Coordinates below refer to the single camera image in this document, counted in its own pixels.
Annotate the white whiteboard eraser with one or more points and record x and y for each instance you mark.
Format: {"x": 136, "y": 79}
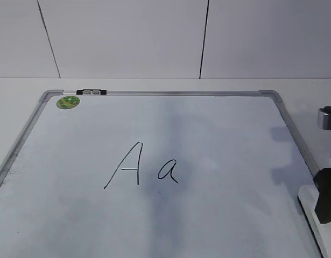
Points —
{"x": 308, "y": 197}

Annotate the white aluminium-framed whiteboard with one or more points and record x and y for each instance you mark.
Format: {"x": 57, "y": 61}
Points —
{"x": 142, "y": 174}

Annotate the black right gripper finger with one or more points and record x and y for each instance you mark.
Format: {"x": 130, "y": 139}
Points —
{"x": 324, "y": 118}
{"x": 322, "y": 181}

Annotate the round green magnet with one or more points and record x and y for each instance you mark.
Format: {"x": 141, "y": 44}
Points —
{"x": 68, "y": 102}

